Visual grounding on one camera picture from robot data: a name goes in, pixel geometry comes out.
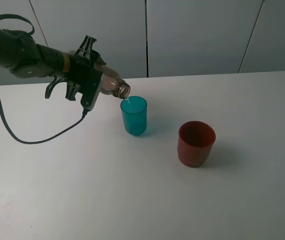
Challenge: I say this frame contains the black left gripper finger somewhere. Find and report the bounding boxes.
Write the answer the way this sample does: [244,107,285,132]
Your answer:
[75,35,107,65]

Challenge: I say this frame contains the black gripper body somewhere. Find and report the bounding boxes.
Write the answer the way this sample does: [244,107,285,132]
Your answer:
[65,53,98,87]

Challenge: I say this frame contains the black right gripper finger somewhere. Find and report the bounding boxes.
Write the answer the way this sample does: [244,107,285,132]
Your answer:
[65,81,81,102]

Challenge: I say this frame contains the smoky transparent plastic bottle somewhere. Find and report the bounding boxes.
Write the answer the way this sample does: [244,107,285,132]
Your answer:
[67,49,132,100]

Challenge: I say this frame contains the teal translucent plastic cup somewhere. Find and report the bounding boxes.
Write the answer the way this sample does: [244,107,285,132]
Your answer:
[120,96,148,136]

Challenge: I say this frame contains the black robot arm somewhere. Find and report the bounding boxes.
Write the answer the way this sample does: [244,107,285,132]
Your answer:
[0,14,105,105]

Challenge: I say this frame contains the red plastic cup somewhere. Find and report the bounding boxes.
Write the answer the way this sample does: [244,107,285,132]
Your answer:
[177,121,216,168]

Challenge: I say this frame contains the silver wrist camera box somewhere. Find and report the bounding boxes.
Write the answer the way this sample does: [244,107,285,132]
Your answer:
[78,68,102,111]

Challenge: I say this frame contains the black camera cable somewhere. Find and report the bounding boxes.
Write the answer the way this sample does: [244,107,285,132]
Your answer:
[0,59,90,145]

